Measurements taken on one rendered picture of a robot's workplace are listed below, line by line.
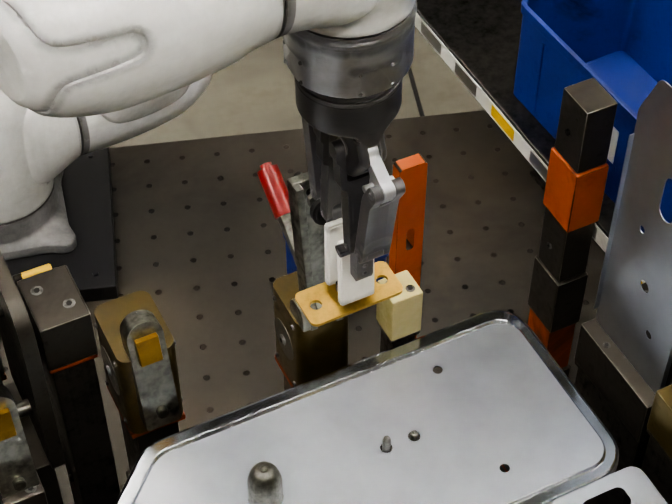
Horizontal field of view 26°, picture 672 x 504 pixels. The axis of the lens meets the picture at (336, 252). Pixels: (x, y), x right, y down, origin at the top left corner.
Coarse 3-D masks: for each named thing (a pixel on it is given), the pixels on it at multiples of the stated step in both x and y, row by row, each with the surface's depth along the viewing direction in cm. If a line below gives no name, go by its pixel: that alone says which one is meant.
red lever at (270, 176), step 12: (264, 168) 143; (276, 168) 143; (264, 180) 143; (276, 180) 143; (276, 192) 142; (276, 204) 142; (288, 204) 143; (276, 216) 143; (288, 216) 143; (288, 228) 142; (288, 240) 143
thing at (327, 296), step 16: (384, 272) 120; (320, 288) 119; (336, 288) 118; (384, 288) 119; (400, 288) 119; (304, 304) 118; (336, 304) 118; (352, 304) 118; (368, 304) 118; (320, 320) 116
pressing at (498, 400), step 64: (512, 320) 149; (320, 384) 143; (384, 384) 144; (448, 384) 144; (512, 384) 144; (192, 448) 138; (256, 448) 138; (320, 448) 138; (448, 448) 138; (512, 448) 138; (576, 448) 138
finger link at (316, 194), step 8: (304, 120) 110; (304, 128) 110; (312, 128) 110; (304, 136) 111; (312, 136) 110; (312, 144) 110; (312, 152) 111; (312, 160) 111; (320, 160) 112; (312, 168) 112; (320, 168) 112; (312, 176) 113; (320, 176) 113; (312, 184) 113; (320, 184) 113; (312, 192) 114; (320, 192) 113
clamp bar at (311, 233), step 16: (304, 176) 133; (288, 192) 134; (304, 192) 133; (304, 208) 133; (304, 224) 134; (320, 224) 131; (304, 240) 135; (320, 240) 137; (304, 256) 136; (320, 256) 138; (304, 272) 138; (320, 272) 140; (304, 288) 139; (336, 320) 143
